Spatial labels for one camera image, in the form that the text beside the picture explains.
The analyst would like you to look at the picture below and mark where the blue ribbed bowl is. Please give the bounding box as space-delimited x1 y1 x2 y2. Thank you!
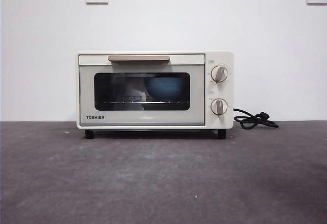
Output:
145 77 183 101

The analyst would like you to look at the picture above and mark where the cream Toshiba toaster oven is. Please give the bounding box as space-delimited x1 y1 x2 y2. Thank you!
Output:
76 51 235 140

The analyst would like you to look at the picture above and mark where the beige oven knob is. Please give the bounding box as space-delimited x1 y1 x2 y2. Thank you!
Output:
210 65 229 84
210 98 228 116

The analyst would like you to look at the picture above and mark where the black oven power cable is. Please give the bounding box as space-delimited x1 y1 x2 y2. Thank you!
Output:
232 108 279 130

